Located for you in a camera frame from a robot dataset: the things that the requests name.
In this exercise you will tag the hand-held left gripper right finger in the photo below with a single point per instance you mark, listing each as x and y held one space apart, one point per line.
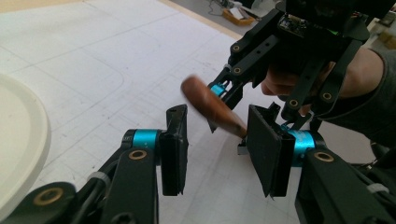
267 155

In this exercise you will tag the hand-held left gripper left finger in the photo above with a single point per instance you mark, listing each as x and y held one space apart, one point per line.
176 155

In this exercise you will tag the white grid mat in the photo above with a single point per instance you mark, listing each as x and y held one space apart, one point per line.
93 62

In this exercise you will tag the white utensil rack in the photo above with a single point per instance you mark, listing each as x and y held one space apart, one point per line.
18 140

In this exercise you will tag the yellow container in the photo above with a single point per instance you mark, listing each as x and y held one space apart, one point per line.
238 17

